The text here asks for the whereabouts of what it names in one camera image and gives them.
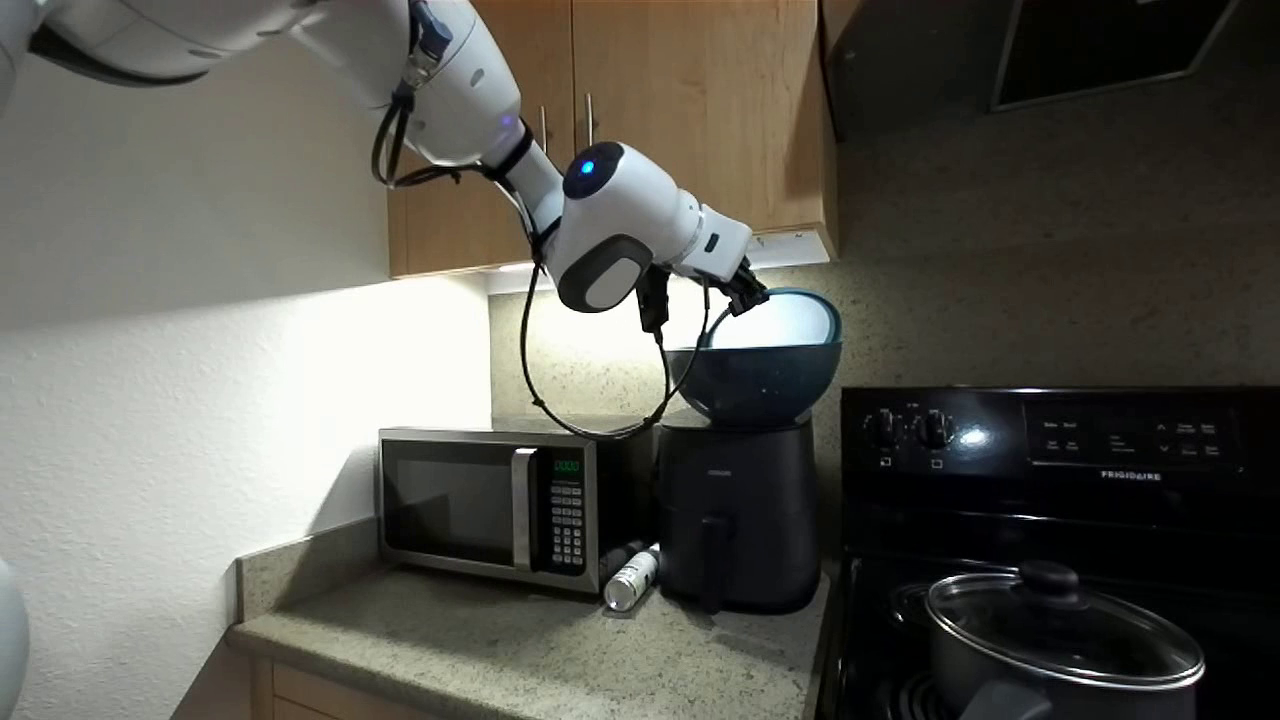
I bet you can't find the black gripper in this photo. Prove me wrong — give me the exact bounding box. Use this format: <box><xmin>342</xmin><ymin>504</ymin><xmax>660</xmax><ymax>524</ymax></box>
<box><xmin>722</xmin><ymin>261</ymin><xmax>768</xmax><ymax>318</ymax></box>

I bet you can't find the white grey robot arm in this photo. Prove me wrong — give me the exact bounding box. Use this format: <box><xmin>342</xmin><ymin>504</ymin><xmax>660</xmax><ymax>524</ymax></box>
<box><xmin>0</xmin><ymin>0</ymin><xmax>768</xmax><ymax>313</ymax></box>

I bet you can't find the dark blue bowl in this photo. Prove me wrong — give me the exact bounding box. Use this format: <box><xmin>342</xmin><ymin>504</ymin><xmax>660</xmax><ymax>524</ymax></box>
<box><xmin>667</xmin><ymin>288</ymin><xmax>844</xmax><ymax>424</ymax></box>

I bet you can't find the black pot with glass lid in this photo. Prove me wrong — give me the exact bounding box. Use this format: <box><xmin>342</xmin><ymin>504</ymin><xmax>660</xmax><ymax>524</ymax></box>
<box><xmin>925</xmin><ymin>563</ymin><xmax>1210</xmax><ymax>720</ymax></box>

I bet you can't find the wooden upper cabinet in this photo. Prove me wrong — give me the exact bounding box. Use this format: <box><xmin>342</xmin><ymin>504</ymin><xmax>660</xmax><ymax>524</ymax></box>
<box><xmin>379</xmin><ymin>0</ymin><xmax>841</xmax><ymax>280</ymax></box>

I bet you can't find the wooden cabinet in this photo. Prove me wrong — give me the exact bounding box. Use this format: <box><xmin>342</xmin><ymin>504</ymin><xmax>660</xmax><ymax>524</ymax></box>
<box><xmin>379</xmin><ymin>0</ymin><xmax>841</xmax><ymax>280</ymax></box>
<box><xmin>227</xmin><ymin>644</ymin><xmax>514</xmax><ymax>720</ymax></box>

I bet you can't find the black range hood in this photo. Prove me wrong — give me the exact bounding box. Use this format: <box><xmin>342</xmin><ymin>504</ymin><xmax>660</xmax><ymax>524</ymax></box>
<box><xmin>824</xmin><ymin>0</ymin><xmax>1280</xmax><ymax>144</ymax></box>

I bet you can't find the clear plastic bottle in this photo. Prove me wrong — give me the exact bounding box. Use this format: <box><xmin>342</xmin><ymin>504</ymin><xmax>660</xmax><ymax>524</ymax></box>
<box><xmin>603</xmin><ymin>545</ymin><xmax>663</xmax><ymax>611</ymax></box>

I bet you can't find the stainless steel microwave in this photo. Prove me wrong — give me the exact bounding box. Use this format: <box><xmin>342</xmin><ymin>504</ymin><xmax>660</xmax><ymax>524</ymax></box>
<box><xmin>375</xmin><ymin>427</ymin><xmax>658</xmax><ymax>597</ymax></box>

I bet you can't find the black electric stove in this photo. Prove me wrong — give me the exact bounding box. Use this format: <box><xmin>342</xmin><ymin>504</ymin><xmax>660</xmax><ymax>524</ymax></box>
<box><xmin>822</xmin><ymin>383</ymin><xmax>1280</xmax><ymax>720</ymax></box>

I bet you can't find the wooden lower cabinet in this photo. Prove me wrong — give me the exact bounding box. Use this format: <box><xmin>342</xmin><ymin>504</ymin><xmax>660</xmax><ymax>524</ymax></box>
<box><xmin>227</xmin><ymin>644</ymin><xmax>514</xmax><ymax>720</ymax></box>

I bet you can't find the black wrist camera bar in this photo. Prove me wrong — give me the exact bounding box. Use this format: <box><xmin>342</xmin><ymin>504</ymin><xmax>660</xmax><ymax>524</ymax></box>
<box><xmin>635</xmin><ymin>269</ymin><xmax>667</xmax><ymax>335</ymax></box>

